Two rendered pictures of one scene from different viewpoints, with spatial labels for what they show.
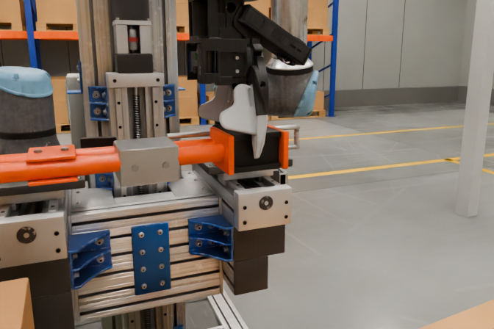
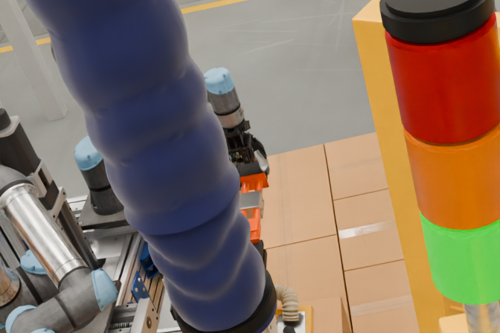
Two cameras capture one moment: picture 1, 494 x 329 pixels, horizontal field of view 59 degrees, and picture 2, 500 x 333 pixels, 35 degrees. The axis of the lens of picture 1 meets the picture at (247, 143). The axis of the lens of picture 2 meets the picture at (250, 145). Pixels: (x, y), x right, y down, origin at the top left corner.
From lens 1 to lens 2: 2.00 m
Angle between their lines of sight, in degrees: 53
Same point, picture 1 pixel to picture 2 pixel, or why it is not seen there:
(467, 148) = (22, 50)
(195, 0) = (234, 135)
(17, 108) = not seen: hidden behind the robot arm
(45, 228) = (149, 311)
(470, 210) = (62, 108)
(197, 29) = (236, 145)
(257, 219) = not seen: hidden behind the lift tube
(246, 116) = (263, 162)
